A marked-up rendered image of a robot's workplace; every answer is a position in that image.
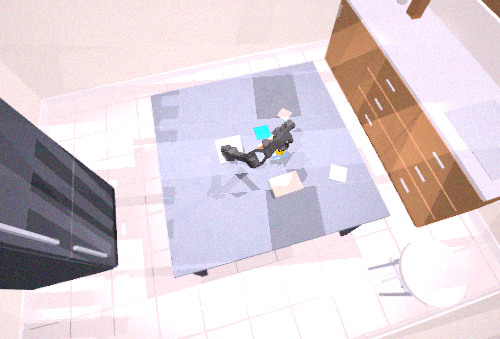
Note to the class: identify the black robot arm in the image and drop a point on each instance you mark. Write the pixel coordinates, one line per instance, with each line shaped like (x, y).
(281, 134)

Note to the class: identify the orange rectangular block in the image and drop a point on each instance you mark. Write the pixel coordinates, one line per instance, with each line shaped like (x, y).
(260, 146)

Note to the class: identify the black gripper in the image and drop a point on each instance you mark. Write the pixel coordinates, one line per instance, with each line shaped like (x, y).
(266, 142)

